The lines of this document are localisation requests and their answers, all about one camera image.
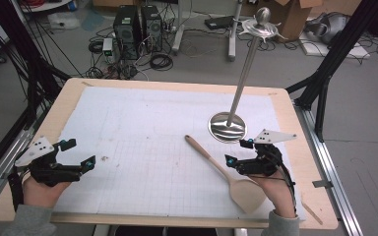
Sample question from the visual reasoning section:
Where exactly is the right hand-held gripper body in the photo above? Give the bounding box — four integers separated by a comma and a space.
234, 128, 298, 178

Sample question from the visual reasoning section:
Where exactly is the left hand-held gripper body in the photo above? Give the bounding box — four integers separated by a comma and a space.
14, 136, 84, 188

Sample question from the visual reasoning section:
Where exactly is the beige spatula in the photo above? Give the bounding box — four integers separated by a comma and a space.
184, 134, 268, 214

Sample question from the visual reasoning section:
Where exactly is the person's left hand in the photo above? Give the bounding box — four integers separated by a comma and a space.
23, 176, 72, 209

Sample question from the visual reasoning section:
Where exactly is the person's right hand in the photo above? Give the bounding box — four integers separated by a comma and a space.
247, 169, 298, 219

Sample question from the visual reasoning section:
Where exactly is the silver metal utensil stand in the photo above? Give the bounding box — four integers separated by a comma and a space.
208, 7, 288, 145

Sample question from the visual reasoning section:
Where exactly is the white grid mat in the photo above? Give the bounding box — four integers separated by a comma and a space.
52, 86, 306, 221

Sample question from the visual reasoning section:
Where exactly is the thin wooden strip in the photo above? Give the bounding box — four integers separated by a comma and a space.
300, 201, 324, 226

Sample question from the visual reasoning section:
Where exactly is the white power supply box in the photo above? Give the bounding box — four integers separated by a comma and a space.
101, 37, 116, 64

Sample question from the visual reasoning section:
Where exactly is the white stand leg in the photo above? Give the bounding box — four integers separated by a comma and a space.
171, 0, 186, 56
227, 0, 244, 63

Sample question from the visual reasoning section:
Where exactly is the clear plastic bag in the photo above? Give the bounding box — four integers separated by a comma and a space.
47, 12, 82, 30

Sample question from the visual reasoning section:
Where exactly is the black flat device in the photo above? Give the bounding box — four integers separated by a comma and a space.
204, 15, 235, 30

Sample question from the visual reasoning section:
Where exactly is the large black computer tower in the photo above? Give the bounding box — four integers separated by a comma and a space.
112, 4, 143, 62

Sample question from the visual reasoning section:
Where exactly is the brown cardboard box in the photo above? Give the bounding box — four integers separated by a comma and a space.
269, 0, 324, 42

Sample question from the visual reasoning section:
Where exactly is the white round table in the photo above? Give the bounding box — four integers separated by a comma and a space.
19, 0, 73, 14

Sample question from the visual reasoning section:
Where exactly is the slim black computer tower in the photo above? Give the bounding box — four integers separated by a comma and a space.
140, 3, 163, 53

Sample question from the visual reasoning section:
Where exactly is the grey bag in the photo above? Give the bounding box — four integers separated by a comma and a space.
304, 12, 350, 45

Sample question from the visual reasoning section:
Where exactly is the white flat board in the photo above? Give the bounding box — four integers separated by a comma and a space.
298, 30, 372, 60

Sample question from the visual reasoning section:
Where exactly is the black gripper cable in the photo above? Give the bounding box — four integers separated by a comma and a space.
274, 158, 298, 210

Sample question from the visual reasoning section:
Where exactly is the black wrist strap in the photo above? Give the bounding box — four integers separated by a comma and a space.
7, 165, 26, 212

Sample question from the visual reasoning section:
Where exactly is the aluminium rail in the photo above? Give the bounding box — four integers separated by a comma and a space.
294, 104, 363, 236
0, 107, 43, 215

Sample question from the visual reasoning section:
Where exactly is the grey metal bracket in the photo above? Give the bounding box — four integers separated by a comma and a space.
312, 179, 334, 190

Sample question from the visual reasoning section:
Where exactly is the black frame strut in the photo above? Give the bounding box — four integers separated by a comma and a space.
284, 0, 378, 144
0, 0, 73, 185

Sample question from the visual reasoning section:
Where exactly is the coiled black cable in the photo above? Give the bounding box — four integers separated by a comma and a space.
149, 52, 174, 72

